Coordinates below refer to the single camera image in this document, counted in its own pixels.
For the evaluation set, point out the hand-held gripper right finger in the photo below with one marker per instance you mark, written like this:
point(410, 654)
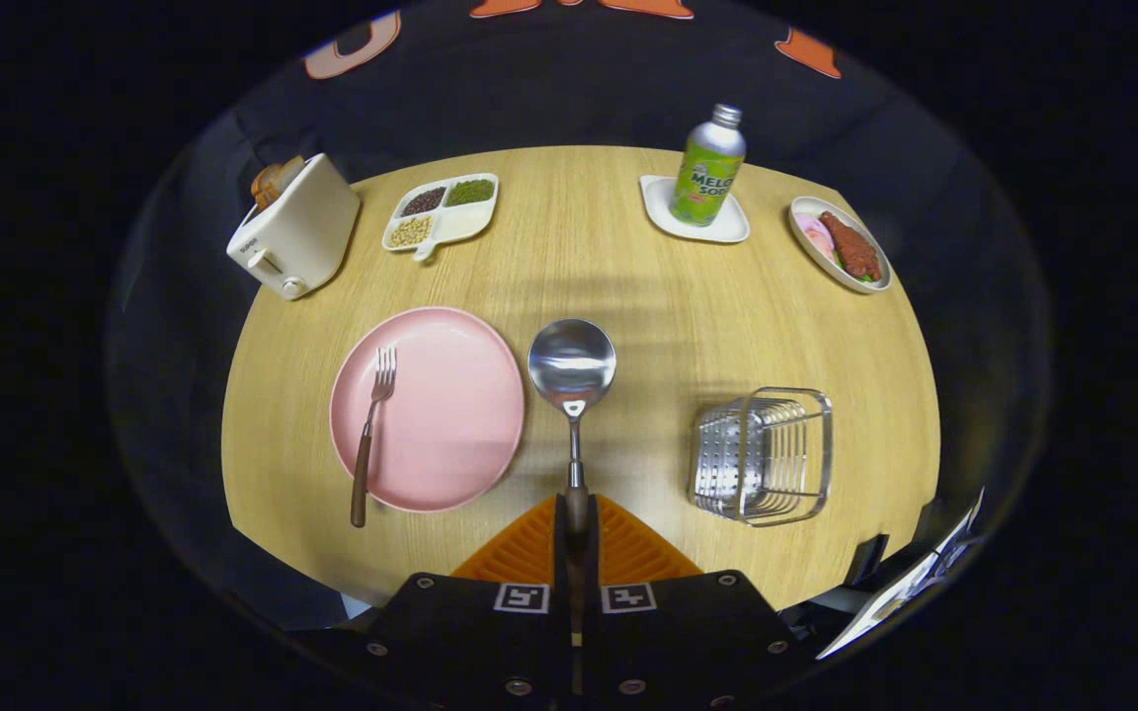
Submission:
point(593, 543)

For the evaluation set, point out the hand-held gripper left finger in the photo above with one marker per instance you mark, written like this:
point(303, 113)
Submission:
point(560, 543)

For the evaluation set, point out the pink round plate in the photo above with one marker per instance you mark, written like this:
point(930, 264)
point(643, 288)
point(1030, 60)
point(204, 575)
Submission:
point(455, 415)

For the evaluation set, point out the white divided dish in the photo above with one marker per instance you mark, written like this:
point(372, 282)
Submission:
point(465, 222)

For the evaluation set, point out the white square coaster dish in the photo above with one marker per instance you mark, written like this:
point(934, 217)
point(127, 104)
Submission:
point(732, 229)

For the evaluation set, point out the pile of soybeans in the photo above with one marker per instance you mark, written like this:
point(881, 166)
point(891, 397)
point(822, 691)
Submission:
point(411, 231)

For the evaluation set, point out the white oval dish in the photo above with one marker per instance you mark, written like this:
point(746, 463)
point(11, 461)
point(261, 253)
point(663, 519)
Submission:
point(831, 272)

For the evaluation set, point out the pile of green beans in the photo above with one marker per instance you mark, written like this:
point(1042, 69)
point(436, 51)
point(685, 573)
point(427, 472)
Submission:
point(470, 191)

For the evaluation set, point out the pile of red beans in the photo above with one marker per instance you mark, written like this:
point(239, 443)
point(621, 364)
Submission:
point(424, 201)

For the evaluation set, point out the pink ham slice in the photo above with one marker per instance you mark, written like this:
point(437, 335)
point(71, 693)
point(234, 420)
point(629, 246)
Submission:
point(813, 235)

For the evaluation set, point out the green drink bottle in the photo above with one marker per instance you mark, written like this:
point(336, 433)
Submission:
point(707, 178)

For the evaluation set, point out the brown meat piece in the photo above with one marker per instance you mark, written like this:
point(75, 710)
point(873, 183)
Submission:
point(853, 249)

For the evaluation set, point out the white toaster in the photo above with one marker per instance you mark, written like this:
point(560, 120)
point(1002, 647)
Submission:
point(297, 237)

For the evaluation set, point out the toast slice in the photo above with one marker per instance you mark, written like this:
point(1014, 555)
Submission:
point(276, 180)

